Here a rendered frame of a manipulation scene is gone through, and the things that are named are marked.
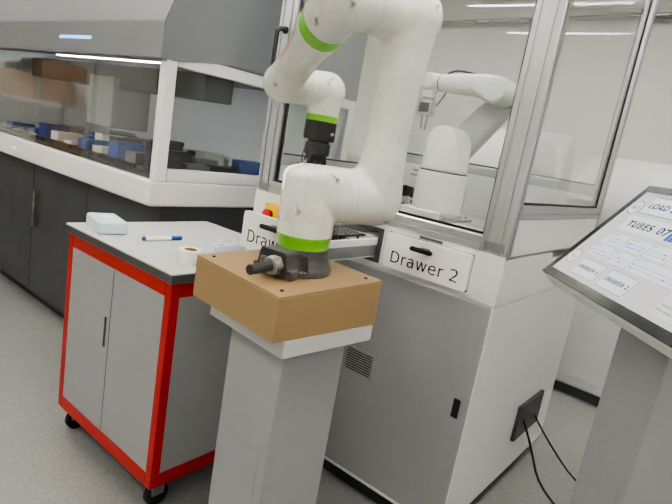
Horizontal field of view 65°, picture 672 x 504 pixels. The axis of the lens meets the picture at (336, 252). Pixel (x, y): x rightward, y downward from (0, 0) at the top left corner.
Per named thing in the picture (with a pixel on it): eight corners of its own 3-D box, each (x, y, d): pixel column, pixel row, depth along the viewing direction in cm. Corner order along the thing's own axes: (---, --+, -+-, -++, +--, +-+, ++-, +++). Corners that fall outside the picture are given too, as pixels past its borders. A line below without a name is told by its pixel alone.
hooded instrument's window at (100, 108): (150, 179, 210) (162, 60, 201) (-16, 127, 316) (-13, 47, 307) (333, 190, 298) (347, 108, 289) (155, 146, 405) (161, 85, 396)
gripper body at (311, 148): (318, 141, 161) (313, 172, 163) (299, 138, 155) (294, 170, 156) (337, 144, 157) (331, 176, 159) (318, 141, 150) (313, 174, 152)
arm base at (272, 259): (270, 292, 107) (273, 263, 106) (219, 272, 115) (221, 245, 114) (342, 273, 128) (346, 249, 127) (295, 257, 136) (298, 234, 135)
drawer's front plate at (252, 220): (308, 271, 146) (315, 232, 144) (239, 244, 164) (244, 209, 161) (312, 270, 148) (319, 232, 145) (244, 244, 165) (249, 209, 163)
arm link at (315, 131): (325, 121, 148) (345, 125, 155) (295, 117, 155) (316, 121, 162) (321, 143, 149) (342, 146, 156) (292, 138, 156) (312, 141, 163)
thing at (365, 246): (309, 263, 148) (313, 242, 147) (248, 241, 164) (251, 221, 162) (388, 255, 179) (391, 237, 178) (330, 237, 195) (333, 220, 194)
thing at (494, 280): (493, 307, 149) (505, 257, 146) (251, 225, 209) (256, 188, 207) (583, 277, 223) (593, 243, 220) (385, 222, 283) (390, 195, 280)
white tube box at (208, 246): (212, 258, 165) (214, 246, 164) (197, 251, 170) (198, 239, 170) (244, 256, 174) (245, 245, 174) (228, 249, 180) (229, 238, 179)
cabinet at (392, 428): (437, 554, 164) (497, 309, 148) (225, 409, 225) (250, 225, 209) (539, 448, 238) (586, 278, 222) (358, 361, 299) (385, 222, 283)
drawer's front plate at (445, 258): (463, 292, 152) (471, 255, 150) (381, 265, 170) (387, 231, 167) (466, 292, 154) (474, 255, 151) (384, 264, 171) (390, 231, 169)
